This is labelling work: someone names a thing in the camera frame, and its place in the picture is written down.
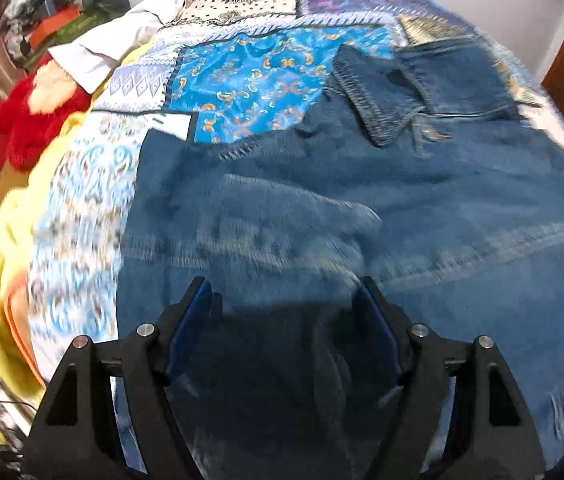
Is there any pile of clothes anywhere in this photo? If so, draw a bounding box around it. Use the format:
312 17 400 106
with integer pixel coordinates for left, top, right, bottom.
0 0 56 66

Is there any blue denim jacket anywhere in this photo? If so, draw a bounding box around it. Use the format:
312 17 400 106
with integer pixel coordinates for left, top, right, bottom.
116 39 564 479

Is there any red plush toy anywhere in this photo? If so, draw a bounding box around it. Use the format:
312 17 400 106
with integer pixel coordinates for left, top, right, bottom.
0 54 91 172

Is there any patchwork blue bedspread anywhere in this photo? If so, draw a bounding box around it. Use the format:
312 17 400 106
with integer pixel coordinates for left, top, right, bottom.
26 0 564 476

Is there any yellow blanket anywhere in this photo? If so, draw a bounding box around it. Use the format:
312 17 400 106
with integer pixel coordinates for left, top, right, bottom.
0 48 148 403

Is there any white shirt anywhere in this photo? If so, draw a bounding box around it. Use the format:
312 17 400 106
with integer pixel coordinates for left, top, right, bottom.
49 0 184 94

